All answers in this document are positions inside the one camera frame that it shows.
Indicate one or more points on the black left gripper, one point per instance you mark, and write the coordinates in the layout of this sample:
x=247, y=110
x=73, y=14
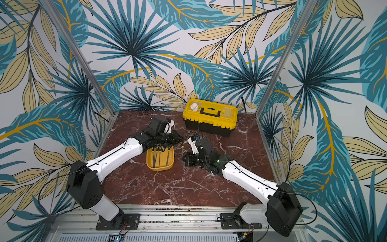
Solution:
x=175, y=139

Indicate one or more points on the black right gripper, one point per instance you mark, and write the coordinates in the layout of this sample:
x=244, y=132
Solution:
x=191, y=159

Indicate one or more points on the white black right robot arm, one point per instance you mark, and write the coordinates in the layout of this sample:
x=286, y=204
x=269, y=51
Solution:
x=280, y=208

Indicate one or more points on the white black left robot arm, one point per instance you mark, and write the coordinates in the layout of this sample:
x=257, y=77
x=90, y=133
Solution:
x=85, y=178

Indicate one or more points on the yellow plastic storage tray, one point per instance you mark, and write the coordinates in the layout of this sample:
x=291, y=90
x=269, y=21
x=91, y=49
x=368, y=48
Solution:
x=163, y=159

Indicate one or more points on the yellow black toolbox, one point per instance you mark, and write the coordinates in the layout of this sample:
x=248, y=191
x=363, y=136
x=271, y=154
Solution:
x=210, y=117

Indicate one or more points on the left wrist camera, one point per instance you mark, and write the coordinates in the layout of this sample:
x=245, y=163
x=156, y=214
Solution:
x=161, y=125

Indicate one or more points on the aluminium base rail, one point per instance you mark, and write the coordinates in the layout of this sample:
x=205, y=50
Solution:
x=157, y=223

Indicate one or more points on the aluminium corner frame post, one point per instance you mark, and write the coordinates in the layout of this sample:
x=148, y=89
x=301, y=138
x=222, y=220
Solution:
x=64, y=31

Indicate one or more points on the aluminium right frame post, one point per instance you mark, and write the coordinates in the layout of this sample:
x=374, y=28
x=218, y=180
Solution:
x=302, y=20

